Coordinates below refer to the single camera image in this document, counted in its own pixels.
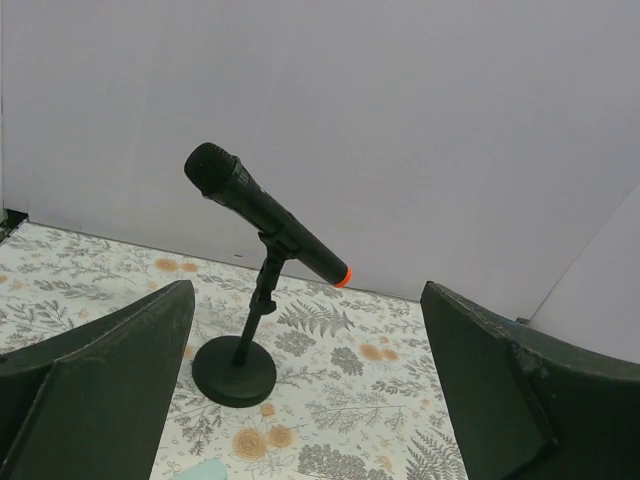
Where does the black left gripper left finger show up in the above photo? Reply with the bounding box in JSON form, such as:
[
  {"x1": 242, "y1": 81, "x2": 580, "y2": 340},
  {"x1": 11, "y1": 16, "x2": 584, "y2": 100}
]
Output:
[{"x1": 1, "y1": 280, "x2": 194, "y2": 480}]

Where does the beige green stapler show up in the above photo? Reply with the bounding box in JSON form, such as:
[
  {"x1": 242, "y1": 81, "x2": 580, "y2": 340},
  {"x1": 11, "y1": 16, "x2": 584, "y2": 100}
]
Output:
[{"x1": 174, "y1": 459, "x2": 228, "y2": 480}]

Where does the black microphone orange tip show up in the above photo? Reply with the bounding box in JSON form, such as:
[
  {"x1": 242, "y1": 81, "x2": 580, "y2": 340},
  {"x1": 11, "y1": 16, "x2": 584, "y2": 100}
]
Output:
[{"x1": 184, "y1": 143, "x2": 352, "y2": 288}]

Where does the black microphone desk stand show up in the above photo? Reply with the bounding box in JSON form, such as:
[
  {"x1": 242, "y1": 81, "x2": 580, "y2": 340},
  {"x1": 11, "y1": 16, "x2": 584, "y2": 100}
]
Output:
[{"x1": 192, "y1": 233, "x2": 286, "y2": 408}]

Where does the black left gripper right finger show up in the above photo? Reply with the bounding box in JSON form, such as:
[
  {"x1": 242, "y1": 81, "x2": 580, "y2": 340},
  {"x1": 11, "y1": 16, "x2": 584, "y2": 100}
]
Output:
[{"x1": 421, "y1": 281, "x2": 639, "y2": 479}]

